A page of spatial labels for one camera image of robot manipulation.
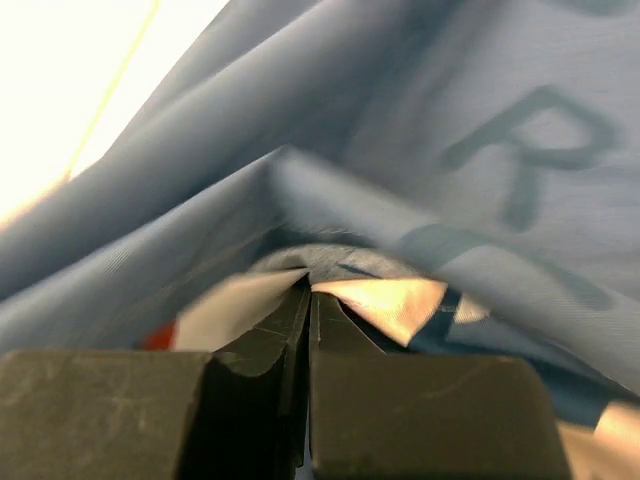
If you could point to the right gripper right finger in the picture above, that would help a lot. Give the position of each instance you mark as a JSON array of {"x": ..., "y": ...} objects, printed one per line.
[{"x": 378, "y": 415}]

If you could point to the white pillow yellow edge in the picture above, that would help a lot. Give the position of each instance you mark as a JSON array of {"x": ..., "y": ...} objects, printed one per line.
[{"x": 73, "y": 74}]

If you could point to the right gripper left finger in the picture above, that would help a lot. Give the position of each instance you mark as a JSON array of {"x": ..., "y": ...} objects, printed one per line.
[{"x": 235, "y": 413}]

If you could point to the blue letter print pillowcase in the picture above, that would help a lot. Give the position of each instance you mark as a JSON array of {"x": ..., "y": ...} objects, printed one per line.
[{"x": 462, "y": 176}]

